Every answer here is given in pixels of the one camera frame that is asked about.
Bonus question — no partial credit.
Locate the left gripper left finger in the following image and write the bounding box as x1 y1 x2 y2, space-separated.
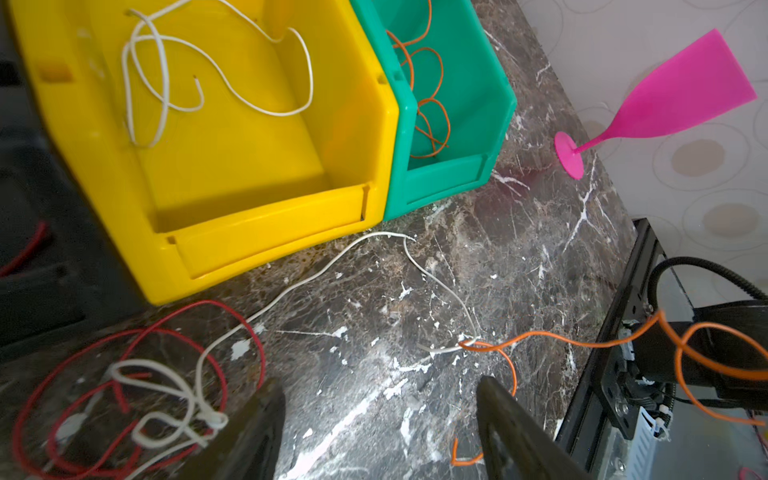
175 379 286 480

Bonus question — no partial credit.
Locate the black plastic bin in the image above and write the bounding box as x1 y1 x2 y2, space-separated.
1 2 148 362

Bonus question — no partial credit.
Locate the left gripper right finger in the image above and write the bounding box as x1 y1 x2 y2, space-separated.
476 376 589 479

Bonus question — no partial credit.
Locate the pink plastic goblet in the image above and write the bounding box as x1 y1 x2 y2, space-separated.
554 29 758 180

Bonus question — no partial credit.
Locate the yellow plastic bin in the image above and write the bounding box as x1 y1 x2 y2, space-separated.
6 1 399 305

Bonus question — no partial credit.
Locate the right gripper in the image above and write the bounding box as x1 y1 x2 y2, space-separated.
632 300 767 411

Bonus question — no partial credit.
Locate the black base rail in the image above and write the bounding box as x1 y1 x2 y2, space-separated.
555 218 665 479

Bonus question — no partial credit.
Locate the green plastic bin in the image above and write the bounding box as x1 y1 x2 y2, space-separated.
352 1 517 220

